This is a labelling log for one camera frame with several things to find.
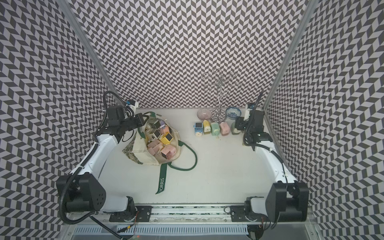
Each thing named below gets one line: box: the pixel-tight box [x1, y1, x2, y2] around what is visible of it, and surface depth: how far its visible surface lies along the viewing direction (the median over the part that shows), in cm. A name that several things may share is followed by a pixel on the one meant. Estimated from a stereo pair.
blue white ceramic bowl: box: [225, 107, 242, 120], surface depth 114 cm
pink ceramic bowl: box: [197, 109, 212, 121], surface depth 114 cm
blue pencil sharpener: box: [193, 122, 203, 137], surface depth 101 cm
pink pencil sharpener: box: [219, 122, 230, 136], surface depth 101 cm
